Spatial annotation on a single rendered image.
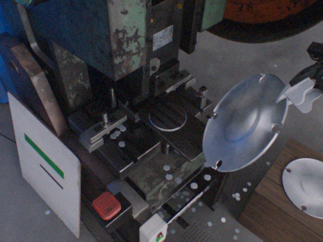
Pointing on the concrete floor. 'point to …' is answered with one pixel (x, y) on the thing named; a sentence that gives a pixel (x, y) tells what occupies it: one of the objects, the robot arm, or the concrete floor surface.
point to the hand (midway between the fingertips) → (280, 98)
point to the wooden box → (281, 203)
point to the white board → (47, 164)
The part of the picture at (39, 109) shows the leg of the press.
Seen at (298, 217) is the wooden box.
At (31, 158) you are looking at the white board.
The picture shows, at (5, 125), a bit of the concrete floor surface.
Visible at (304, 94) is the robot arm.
